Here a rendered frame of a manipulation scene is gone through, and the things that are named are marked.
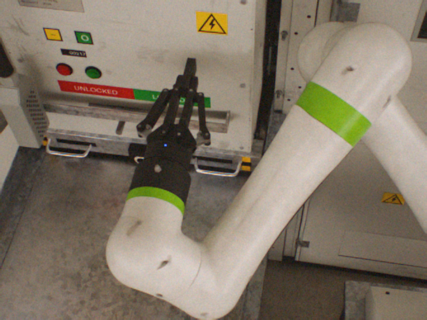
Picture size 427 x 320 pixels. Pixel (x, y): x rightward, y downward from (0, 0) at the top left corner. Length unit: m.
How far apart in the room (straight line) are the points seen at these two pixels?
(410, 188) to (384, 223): 0.72
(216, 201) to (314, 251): 0.78
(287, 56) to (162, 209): 0.60
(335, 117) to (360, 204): 0.94
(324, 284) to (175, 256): 1.40
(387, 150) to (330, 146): 0.26
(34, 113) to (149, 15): 0.34
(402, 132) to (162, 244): 0.51
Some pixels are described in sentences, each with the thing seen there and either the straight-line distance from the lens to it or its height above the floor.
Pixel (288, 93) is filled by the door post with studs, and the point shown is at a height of 0.92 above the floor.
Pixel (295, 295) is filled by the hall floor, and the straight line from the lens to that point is 2.26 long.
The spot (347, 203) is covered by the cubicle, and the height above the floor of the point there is 0.49.
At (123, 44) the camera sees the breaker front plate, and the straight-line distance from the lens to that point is 1.22.
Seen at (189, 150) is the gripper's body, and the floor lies 1.24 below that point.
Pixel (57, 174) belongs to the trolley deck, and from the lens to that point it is 1.53.
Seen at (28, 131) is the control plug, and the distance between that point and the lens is 1.34.
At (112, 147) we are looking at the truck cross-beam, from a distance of 1.49.
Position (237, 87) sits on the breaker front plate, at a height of 1.14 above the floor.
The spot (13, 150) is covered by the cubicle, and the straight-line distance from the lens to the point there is 1.99.
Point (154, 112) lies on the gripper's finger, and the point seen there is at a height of 1.24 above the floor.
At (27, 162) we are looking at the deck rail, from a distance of 1.56.
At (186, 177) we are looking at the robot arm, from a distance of 0.99.
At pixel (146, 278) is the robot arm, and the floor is 1.25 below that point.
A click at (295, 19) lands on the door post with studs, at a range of 1.35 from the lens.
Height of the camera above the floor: 2.09
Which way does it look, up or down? 56 degrees down
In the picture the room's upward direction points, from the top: 3 degrees counter-clockwise
